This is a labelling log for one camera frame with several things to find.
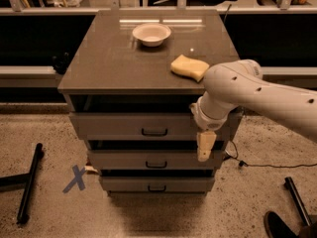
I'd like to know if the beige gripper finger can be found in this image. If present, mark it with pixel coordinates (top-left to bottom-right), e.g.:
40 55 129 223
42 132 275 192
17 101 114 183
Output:
196 131 217 162

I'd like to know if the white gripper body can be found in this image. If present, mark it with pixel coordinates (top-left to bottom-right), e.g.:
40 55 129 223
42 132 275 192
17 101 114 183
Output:
190 96 230 131

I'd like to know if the grey top drawer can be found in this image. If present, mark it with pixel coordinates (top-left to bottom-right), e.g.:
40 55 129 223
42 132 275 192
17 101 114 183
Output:
68 111 244 142

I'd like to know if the grey drawer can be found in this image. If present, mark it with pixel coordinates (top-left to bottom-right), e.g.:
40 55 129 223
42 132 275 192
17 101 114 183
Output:
87 150 223 170
68 111 244 142
100 177 215 193

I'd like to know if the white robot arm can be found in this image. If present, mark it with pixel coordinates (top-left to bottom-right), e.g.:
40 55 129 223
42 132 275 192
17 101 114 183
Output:
190 59 317 162

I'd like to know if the grey drawer cabinet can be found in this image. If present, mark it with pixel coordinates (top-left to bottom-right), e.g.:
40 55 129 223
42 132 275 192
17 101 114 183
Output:
57 9 255 196

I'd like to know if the grey middle drawer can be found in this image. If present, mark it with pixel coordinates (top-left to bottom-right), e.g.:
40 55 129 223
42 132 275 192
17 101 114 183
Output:
87 150 223 170

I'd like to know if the grey bottom drawer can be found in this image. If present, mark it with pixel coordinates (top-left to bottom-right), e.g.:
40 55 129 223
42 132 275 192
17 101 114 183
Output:
100 177 215 193

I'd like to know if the yellow sponge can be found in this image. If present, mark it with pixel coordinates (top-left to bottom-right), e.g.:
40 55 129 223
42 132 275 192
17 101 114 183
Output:
170 55 210 82

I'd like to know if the white bowl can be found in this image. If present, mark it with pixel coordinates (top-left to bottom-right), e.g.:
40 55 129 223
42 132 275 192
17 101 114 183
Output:
133 23 171 47

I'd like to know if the black round base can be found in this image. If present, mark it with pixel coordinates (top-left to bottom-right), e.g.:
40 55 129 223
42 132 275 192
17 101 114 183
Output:
264 211 298 238

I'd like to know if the black stand leg right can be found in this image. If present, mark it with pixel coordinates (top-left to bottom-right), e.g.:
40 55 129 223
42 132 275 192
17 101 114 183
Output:
284 177 316 226

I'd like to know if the black stand leg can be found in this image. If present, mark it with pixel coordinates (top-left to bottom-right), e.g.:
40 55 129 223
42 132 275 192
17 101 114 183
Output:
0 143 45 225
284 177 316 226

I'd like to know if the blue tape cross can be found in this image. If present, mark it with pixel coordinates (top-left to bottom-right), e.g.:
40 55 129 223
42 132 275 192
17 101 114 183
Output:
62 165 86 193

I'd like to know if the black stand leg left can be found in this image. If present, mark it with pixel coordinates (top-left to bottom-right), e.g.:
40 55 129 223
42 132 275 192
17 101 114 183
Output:
0 143 45 225

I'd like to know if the black floor cable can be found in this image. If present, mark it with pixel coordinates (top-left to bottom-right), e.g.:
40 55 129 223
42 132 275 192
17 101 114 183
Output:
224 140 317 169

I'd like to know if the black clamp on rail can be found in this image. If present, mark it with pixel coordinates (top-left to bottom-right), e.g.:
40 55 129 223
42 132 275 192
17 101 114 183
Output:
52 53 69 74

